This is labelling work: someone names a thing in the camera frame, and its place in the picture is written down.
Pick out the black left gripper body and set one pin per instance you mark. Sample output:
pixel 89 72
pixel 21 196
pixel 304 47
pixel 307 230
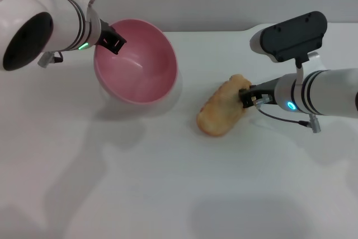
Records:
pixel 104 30

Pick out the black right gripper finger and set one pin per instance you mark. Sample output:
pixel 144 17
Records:
pixel 247 96

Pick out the silver right camera mount bracket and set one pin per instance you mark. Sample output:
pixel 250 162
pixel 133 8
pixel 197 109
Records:
pixel 299 74

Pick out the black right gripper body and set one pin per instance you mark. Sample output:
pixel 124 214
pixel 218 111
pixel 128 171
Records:
pixel 265 90

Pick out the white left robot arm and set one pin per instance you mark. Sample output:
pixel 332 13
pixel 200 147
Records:
pixel 56 18

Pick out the pink plastic bowl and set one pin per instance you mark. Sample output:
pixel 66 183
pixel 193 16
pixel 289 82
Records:
pixel 140 74

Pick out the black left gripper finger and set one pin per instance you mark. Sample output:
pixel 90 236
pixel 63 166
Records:
pixel 114 41

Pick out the orange ridged bread loaf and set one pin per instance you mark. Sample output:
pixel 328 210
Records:
pixel 221 113

